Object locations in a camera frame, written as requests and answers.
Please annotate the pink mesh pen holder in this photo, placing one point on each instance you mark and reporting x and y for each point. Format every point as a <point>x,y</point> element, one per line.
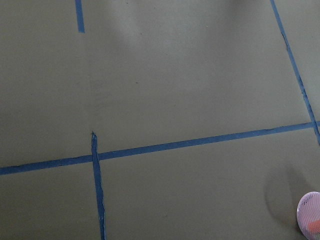
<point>308,210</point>

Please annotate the orange highlighter pen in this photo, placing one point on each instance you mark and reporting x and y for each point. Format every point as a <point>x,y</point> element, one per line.
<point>314,228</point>

